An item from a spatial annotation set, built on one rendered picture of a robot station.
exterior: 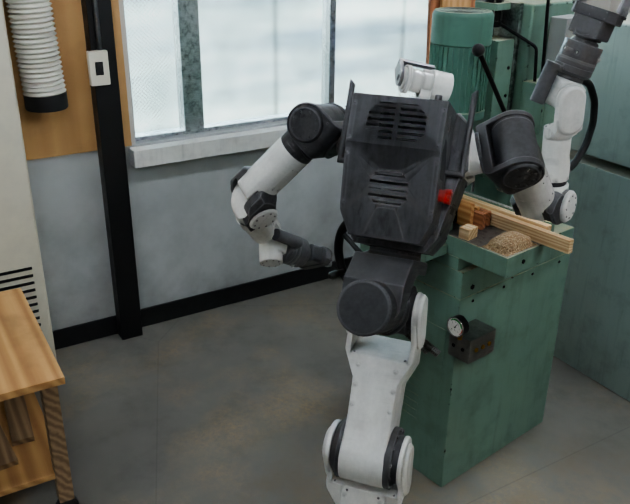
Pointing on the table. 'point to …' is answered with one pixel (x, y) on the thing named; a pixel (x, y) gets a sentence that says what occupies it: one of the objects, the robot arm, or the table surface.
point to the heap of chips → (509, 243)
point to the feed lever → (488, 73)
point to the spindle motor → (462, 53)
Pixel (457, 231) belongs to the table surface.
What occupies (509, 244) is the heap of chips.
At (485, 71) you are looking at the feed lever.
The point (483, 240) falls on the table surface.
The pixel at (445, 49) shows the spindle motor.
